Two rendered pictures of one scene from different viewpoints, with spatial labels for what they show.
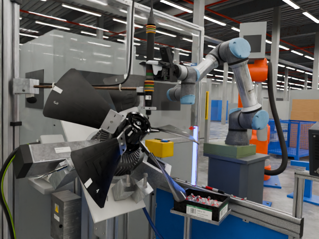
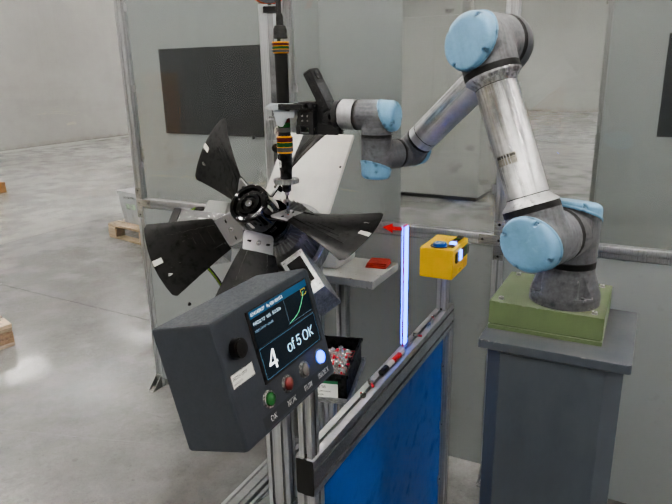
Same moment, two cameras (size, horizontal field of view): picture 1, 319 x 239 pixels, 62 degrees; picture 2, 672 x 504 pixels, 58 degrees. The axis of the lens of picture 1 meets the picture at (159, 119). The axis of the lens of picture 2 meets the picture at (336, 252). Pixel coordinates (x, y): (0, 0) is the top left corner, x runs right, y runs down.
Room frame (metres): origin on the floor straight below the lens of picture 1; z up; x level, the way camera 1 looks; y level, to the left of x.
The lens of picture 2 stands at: (0.81, -1.56, 1.57)
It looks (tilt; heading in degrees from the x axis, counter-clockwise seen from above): 17 degrees down; 72
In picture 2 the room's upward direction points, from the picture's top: 1 degrees counter-clockwise
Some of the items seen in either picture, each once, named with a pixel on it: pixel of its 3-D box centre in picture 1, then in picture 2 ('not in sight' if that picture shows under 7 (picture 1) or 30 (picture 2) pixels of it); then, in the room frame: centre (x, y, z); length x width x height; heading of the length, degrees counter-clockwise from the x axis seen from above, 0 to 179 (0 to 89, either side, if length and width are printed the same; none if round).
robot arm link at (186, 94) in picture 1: (186, 94); (380, 156); (1.40, -0.13, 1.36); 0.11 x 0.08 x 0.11; 25
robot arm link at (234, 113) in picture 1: (239, 118); (570, 228); (1.70, -0.50, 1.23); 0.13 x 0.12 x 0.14; 25
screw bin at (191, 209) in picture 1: (201, 204); (323, 365); (1.22, -0.21, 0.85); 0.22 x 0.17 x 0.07; 59
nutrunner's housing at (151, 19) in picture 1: (149, 63); (283, 106); (1.20, 0.05, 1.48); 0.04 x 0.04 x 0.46
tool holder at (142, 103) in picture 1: (146, 98); (285, 164); (1.20, 0.06, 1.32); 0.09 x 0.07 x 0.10; 79
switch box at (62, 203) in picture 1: (65, 216); not in sight; (1.29, 0.45, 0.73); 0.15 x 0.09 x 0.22; 44
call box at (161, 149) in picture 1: (159, 149); (444, 258); (1.66, 0.00, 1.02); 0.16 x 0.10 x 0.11; 44
